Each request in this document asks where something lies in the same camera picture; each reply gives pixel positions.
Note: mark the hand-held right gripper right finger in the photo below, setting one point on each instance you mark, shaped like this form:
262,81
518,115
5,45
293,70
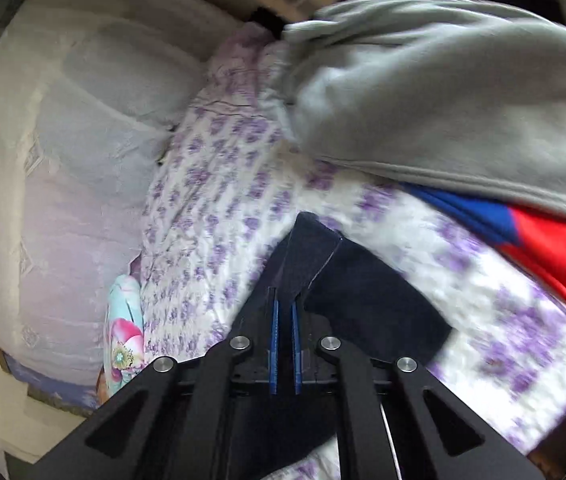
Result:
296,345

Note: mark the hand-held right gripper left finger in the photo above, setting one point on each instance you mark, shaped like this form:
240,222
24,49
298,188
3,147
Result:
274,340

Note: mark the navy blue pants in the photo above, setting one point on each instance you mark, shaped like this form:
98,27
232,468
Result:
363,290

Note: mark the purple floral bedsheet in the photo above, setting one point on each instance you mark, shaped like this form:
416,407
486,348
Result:
203,240

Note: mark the turquoise pink floral folded blanket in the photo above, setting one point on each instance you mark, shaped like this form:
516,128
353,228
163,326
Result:
123,340

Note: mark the large white lace pillow cover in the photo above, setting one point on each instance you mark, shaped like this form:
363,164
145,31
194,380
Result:
63,235

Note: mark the blue printed poster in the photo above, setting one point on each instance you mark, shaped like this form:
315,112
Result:
38,377

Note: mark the red and blue garment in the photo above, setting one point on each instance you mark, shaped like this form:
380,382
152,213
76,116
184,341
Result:
553,245

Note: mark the purple floral pillow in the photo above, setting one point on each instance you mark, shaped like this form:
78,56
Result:
243,60

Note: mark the grey sweat garment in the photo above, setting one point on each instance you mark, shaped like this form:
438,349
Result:
438,95

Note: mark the white lace pillow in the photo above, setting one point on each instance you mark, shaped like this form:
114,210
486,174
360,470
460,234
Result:
113,60

